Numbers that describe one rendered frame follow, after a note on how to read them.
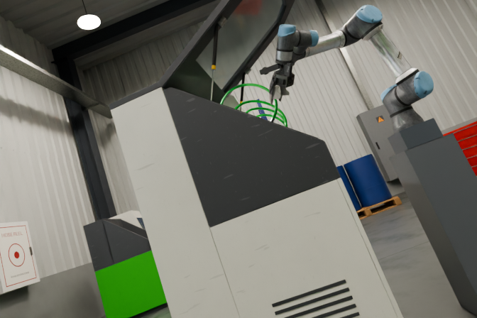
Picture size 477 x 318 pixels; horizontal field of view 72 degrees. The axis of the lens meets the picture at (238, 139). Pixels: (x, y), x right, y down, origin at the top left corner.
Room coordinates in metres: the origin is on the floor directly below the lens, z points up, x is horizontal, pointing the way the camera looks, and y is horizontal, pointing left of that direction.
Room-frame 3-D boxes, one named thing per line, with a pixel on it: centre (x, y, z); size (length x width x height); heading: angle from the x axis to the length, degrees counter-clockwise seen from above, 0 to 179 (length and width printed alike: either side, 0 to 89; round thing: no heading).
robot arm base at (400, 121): (1.72, -0.85, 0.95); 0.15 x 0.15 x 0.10
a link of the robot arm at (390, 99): (1.72, -0.85, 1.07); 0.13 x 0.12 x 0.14; 24
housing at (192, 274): (2.14, 0.29, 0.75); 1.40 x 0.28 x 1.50; 172
